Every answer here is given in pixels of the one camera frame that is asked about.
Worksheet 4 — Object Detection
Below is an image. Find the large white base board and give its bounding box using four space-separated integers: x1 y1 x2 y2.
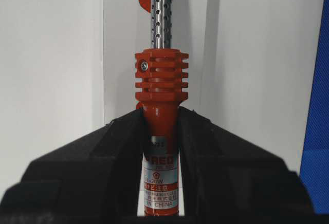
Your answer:
1 0 323 192

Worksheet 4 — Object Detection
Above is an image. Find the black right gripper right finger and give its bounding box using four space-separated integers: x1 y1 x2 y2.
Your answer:
177 107 316 223

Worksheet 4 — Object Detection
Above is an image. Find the blue table cloth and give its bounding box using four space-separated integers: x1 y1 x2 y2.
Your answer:
300 0 328 214

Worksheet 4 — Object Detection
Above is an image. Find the small raised white plate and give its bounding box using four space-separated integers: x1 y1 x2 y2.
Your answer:
103 0 226 126

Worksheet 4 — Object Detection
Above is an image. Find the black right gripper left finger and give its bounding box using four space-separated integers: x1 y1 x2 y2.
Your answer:
1 109 148 223

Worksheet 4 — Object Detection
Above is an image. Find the red handled soldering iron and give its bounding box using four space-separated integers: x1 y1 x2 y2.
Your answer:
135 0 188 216

